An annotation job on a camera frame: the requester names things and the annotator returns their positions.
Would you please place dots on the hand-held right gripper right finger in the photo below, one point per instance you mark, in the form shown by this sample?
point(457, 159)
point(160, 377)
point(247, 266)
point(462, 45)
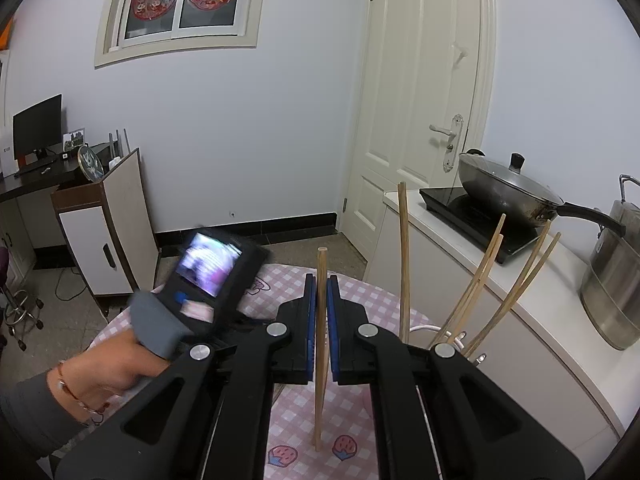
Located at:
point(332, 320)

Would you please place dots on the pink checked tablecloth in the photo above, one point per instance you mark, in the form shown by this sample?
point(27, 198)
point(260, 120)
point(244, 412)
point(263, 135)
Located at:
point(292, 410)

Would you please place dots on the bamboo chopstick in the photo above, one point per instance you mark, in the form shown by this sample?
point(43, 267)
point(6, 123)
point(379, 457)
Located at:
point(496, 246)
point(319, 410)
point(499, 224)
point(542, 232)
point(403, 260)
point(550, 247)

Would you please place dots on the brown white side cabinet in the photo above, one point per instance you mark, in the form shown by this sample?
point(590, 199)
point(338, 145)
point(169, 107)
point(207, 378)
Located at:
point(125, 220)

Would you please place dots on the pink paper cup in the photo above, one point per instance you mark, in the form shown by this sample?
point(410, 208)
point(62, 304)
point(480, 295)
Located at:
point(425, 330)

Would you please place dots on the small photo card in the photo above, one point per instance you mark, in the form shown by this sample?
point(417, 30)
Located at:
point(74, 140)

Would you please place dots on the round decorative plate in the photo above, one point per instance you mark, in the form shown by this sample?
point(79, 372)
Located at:
point(90, 162)

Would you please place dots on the person's left forearm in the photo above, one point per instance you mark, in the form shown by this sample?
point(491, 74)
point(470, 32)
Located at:
point(30, 410)

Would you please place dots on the cream framed window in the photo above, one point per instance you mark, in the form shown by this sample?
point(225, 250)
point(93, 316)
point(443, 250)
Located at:
point(175, 45)

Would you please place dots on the chrome wheeled stool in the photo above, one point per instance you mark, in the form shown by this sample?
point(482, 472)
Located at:
point(20, 310)

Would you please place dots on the dark steel wok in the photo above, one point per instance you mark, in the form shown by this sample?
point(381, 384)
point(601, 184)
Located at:
point(500, 205)

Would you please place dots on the person's left hand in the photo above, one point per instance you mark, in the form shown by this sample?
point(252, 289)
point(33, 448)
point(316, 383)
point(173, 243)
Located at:
point(115, 365)

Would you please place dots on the glass wok lid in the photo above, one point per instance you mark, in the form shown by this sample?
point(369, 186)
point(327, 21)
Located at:
point(500, 175)

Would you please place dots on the white box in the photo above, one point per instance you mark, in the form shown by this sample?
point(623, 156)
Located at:
point(7, 155)

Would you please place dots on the cream panel door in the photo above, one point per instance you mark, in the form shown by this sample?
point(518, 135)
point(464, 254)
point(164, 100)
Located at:
point(400, 110)

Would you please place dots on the stainless steel stockpot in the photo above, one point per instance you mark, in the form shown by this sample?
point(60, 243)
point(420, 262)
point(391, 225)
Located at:
point(610, 285)

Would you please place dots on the dark wooden desk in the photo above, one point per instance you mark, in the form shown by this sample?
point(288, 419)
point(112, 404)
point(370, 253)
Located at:
point(30, 180)

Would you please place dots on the black keyboard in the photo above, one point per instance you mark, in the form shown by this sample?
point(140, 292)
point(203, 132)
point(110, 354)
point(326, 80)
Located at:
point(35, 166)

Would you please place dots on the black induction cooker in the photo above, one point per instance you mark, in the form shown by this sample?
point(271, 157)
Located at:
point(450, 205)

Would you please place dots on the white adhesive hook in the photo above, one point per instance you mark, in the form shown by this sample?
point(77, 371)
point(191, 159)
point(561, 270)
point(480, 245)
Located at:
point(459, 52)

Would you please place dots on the white counter cabinet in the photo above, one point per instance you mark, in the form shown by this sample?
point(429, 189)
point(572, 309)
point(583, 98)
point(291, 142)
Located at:
point(525, 335)

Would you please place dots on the black computer monitor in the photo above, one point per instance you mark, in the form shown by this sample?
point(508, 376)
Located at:
point(37, 125)

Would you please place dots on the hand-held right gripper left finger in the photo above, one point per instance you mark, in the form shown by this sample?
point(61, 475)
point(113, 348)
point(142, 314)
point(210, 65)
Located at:
point(311, 310)

